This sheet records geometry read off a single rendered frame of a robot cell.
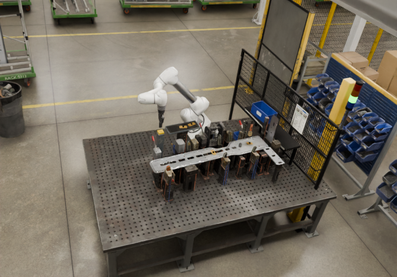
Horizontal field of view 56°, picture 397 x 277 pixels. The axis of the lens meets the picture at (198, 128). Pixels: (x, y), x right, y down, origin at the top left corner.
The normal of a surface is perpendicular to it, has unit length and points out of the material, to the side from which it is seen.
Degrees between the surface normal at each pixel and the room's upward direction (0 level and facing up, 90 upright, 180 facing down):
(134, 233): 0
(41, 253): 0
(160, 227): 0
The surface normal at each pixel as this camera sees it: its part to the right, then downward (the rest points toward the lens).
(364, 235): 0.11, -0.80
